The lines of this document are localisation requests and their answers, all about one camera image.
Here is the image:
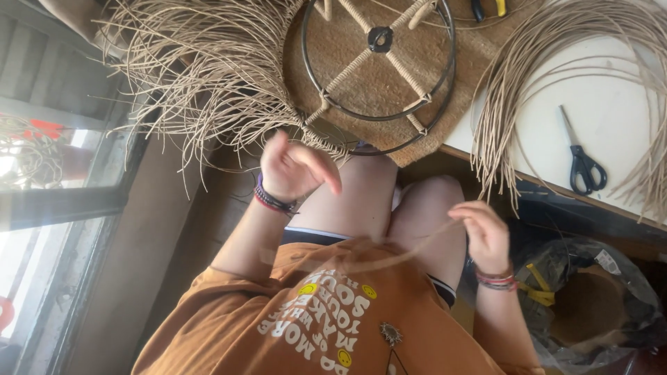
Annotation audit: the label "person's left hand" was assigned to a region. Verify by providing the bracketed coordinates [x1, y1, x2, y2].
[260, 130, 343, 204]

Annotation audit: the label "person's right hand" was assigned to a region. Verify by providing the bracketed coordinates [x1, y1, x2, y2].
[448, 200, 511, 277]

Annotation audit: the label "single tan rattan strand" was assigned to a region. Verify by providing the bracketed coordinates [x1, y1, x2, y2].
[333, 216, 468, 275]

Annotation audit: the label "person's left leg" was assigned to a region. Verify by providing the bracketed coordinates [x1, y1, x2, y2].
[301, 150, 400, 247]

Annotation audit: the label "person's leg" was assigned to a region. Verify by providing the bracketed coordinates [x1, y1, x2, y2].
[301, 150, 400, 247]
[387, 174, 468, 293]

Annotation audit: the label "person's right leg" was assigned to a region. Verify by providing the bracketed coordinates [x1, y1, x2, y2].
[387, 174, 468, 293]

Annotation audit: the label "dark shorts with white trim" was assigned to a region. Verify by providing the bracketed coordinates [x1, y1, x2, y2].
[280, 226, 458, 309]

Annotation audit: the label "brown jute mat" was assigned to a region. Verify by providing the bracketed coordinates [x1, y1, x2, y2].
[283, 0, 528, 168]

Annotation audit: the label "clear plastic bag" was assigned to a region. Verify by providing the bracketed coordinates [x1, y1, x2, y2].
[512, 236, 667, 375]

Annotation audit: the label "loose rattan strands bundle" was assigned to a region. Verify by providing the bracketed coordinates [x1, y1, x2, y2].
[470, 0, 667, 226]

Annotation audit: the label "woven rattan fringe bundle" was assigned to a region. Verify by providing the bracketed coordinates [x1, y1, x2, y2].
[93, 0, 356, 200]

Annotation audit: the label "brown round container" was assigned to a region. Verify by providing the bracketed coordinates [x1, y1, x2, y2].
[549, 265, 632, 356]

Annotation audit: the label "sun shaped pendant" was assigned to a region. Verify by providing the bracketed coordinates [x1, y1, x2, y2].
[379, 321, 403, 348]

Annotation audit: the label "orange printed t-shirt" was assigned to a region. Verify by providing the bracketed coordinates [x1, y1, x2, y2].
[130, 237, 546, 375]

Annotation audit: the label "yellow and black pliers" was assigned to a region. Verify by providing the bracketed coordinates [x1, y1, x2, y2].
[471, 0, 508, 23]

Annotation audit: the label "purple and red wrist bracelets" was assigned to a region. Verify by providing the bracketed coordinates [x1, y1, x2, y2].
[253, 173, 301, 216]

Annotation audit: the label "red and white wrist bracelets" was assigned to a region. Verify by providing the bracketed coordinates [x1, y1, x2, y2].
[474, 265, 518, 292]

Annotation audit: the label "yellow strap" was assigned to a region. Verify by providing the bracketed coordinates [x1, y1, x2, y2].
[517, 262, 557, 307]

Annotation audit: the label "black handled scissors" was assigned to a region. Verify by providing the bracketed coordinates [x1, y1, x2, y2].
[558, 105, 608, 197]

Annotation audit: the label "round metal lampshade frame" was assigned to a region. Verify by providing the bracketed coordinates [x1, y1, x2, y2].
[300, 0, 457, 157]

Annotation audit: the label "grey window frame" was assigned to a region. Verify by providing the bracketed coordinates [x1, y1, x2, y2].
[0, 0, 153, 375]

